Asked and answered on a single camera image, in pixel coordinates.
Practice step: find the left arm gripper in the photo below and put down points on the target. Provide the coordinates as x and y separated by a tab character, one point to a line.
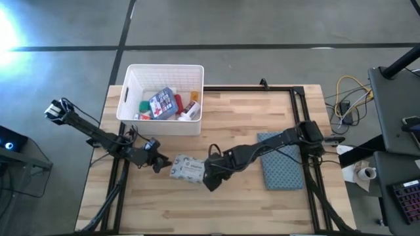
142	156

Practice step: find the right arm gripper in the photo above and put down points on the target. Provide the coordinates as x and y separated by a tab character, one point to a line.
220	165

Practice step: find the white blue-printed wipes pack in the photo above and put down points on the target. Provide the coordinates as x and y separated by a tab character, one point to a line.
187	168

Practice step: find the green bandage roll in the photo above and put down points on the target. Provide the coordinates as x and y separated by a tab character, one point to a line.
144	106

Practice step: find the blue first aid kit box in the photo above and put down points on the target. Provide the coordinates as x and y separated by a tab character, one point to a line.
163	103

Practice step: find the orange pill bottle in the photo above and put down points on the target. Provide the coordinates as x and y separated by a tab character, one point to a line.
194	95

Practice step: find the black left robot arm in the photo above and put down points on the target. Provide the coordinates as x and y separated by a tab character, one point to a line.
95	134

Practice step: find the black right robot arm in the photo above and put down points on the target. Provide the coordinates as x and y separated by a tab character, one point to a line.
272	142

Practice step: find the white perforated plastic basket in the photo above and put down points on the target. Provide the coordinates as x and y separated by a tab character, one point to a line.
164	128

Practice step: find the blue patterned cloth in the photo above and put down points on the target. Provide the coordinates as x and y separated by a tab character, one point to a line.
282	170

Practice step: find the crumpled paper napkin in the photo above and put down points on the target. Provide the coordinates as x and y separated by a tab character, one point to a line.
349	173

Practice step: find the black power adapter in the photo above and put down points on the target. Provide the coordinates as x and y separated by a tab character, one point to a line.
346	111

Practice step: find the black device with blue light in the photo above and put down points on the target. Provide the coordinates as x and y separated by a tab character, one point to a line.
11	139

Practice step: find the white mug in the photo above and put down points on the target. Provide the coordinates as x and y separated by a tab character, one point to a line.
367	173

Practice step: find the dark grey desk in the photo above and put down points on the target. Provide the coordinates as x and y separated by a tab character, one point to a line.
387	209
390	111

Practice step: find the black keyboard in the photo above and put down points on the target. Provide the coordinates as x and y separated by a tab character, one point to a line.
407	201

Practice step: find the black phone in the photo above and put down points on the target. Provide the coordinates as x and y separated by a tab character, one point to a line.
411	124

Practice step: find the black pole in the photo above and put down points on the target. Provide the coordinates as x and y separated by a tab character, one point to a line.
402	62

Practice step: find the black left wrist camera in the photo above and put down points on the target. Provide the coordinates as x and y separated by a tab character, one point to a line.
152	144

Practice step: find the black camera clamp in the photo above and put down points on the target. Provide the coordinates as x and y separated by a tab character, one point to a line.
264	83

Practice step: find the black aluminium table frame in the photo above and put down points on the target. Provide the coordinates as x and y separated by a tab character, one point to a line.
298	105

